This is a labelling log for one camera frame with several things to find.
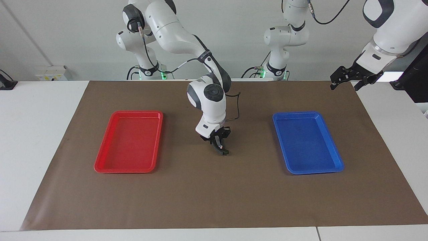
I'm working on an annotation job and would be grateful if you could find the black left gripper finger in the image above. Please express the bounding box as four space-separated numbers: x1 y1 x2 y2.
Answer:
353 78 370 92
330 66 352 91

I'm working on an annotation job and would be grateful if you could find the brown paper table mat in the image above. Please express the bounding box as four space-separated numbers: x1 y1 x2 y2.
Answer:
19 80 428 231

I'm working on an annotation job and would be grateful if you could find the blue plastic tray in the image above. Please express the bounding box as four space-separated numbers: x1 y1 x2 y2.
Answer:
272 111 345 175

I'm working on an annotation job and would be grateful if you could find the red plastic tray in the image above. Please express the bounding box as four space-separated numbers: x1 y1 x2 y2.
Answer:
94 110 164 174

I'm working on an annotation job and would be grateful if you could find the black clamp stand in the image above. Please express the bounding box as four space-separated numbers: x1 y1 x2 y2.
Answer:
0 69 18 91

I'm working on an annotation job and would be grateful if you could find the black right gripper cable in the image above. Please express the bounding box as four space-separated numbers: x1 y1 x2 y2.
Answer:
135 20 241 122

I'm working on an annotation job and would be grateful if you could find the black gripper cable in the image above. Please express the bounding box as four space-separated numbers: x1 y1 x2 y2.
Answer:
135 20 241 122
307 0 351 25

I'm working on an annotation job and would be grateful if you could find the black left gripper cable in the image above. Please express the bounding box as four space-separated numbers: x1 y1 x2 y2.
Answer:
307 0 351 25

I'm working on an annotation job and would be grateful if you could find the black left base cable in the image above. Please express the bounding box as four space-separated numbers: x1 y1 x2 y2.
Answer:
241 66 267 79

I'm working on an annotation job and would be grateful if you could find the black base cable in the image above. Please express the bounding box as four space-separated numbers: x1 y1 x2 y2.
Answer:
241 66 267 79
126 65 141 81

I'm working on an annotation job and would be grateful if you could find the black right base cable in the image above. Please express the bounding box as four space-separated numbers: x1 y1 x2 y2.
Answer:
126 65 141 81

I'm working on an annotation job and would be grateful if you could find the white wall socket box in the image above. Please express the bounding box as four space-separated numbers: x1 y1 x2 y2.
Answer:
35 65 69 81

